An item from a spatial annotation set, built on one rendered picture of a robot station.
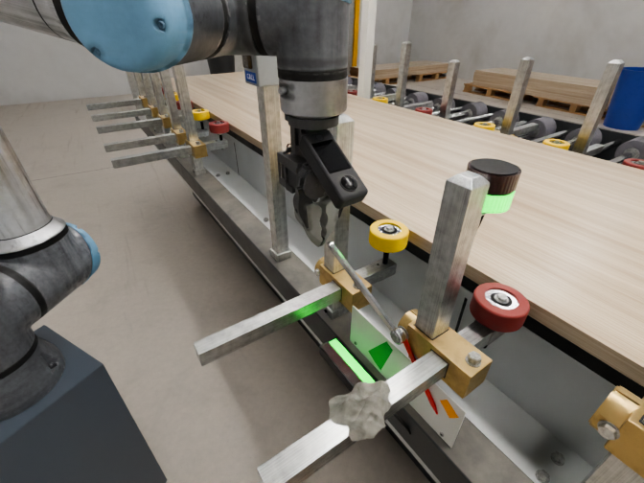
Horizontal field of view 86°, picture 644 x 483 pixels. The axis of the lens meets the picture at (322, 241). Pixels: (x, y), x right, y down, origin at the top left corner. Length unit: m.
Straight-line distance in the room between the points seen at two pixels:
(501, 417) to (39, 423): 0.93
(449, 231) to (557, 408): 0.46
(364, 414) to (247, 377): 1.15
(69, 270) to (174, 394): 0.82
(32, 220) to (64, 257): 0.10
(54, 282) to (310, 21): 0.75
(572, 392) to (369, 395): 0.39
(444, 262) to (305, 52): 0.30
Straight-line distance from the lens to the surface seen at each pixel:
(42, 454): 1.03
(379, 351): 0.67
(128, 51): 0.37
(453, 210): 0.43
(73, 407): 1.00
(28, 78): 8.07
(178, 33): 0.37
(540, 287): 0.67
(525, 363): 0.78
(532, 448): 0.82
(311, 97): 0.45
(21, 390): 0.96
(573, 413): 0.79
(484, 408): 0.82
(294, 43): 0.45
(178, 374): 1.67
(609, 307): 0.69
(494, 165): 0.47
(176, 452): 1.49
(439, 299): 0.50
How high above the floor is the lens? 1.27
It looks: 33 degrees down
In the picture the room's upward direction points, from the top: straight up
